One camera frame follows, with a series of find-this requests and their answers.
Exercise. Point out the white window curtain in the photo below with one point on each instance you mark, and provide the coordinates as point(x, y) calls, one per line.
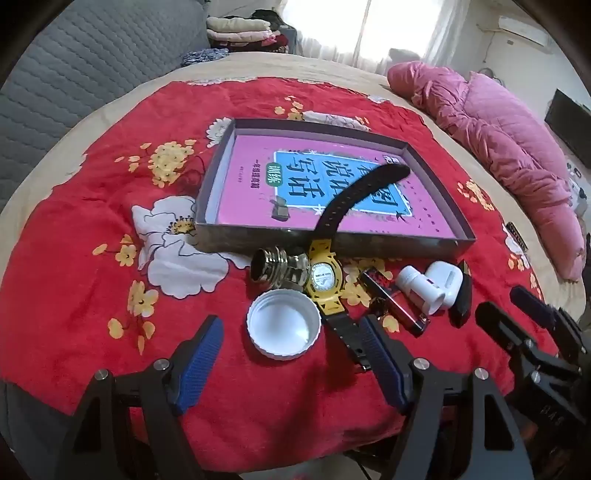
point(392, 32)

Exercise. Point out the black television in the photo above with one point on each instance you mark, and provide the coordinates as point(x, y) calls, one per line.
point(570, 122)

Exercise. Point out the blue patterned cloth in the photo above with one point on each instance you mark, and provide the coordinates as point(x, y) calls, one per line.
point(203, 56)

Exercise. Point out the white earbuds case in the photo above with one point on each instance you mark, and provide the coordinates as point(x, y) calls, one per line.
point(445, 281)

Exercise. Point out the white plastic jar lid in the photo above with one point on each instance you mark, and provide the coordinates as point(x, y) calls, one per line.
point(281, 323)

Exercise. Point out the beige bed sheet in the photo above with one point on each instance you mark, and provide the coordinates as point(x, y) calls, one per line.
point(277, 67)

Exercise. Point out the dark patterned strip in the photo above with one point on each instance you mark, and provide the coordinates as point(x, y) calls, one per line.
point(517, 235)

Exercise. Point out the red and black lighter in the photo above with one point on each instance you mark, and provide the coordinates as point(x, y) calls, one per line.
point(392, 300)

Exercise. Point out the shallow grey cardboard box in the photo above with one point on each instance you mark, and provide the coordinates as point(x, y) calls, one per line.
point(231, 240)

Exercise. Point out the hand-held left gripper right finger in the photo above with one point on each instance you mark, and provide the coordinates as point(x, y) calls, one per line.
point(383, 364)

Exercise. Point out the grey quilted headboard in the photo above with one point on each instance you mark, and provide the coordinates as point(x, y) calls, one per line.
point(69, 69)

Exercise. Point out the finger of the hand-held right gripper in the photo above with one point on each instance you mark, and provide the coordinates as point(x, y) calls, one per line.
point(531, 300)
point(503, 323)

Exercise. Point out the pink and blue book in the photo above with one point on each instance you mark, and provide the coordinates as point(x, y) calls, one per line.
point(249, 194)

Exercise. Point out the white air conditioner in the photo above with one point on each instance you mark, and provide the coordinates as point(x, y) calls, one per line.
point(524, 30)

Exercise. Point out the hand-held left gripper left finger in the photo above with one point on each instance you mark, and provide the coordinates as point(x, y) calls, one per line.
point(201, 360)

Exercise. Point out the red floral blanket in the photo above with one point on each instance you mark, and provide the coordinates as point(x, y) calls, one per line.
point(92, 286)

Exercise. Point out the stack of folded clothes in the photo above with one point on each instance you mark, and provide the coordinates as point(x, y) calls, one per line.
point(240, 32)

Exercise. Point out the small black and gold case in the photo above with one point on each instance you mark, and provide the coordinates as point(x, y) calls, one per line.
point(461, 300)

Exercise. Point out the pink quilted duvet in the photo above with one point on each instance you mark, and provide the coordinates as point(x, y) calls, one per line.
point(498, 138)

